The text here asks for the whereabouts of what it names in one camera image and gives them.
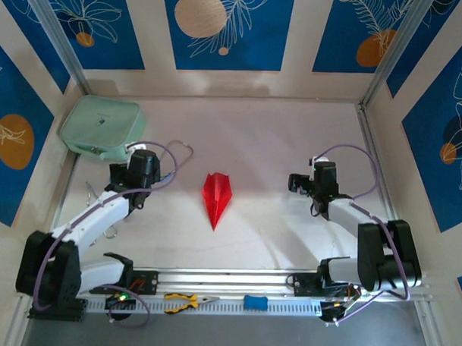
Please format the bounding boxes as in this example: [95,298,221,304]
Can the red paper sheet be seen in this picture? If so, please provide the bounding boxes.
[200,172,234,232]

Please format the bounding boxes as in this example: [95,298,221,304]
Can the grey metal sheet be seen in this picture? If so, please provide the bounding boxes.
[19,307,435,346]

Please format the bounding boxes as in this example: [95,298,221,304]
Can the mint green zip case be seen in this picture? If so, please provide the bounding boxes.
[58,94,149,163]

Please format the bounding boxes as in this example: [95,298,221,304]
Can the blue sponge block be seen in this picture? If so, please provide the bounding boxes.
[243,294,269,311]

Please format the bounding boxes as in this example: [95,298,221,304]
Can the black profile stack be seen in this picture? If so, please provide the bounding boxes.
[27,295,88,322]

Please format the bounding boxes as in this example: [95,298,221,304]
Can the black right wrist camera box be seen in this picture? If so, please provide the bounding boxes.
[306,156,341,197]

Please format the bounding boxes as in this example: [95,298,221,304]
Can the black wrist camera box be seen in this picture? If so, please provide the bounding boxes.
[306,156,341,197]
[123,141,162,187]

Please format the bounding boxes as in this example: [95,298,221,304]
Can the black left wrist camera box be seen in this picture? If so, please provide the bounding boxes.
[123,141,162,187]

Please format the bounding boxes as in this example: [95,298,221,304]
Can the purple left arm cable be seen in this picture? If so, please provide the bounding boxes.
[30,137,180,330]

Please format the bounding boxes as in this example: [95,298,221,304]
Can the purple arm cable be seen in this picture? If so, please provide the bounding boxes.
[310,143,416,330]
[30,137,180,330]

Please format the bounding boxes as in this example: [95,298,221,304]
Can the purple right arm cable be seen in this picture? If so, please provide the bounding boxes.
[310,143,416,330]

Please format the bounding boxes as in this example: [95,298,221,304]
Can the aluminium side rail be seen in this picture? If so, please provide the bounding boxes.
[49,151,81,233]
[350,103,419,271]

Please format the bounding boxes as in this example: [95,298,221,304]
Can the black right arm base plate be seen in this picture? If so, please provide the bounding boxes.
[291,272,361,300]

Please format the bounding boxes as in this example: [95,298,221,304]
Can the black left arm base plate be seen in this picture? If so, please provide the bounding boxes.
[89,268,160,297]

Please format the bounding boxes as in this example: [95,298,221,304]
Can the aluminium mounting rail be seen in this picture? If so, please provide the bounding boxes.
[16,256,435,310]

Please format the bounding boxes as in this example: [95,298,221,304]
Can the blue floral wall panel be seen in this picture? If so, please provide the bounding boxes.
[311,0,416,77]
[398,25,462,234]
[0,37,59,229]
[40,0,148,72]
[159,0,297,74]

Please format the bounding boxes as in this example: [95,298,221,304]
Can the yellow handled pliers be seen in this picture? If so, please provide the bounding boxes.
[163,291,221,317]

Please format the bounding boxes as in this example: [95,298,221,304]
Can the slotted grey cable duct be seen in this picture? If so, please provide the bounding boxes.
[85,291,325,321]

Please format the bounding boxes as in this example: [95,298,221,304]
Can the aluminium frame post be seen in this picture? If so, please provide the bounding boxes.
[19,0,96,97]
[359,0,438,112]

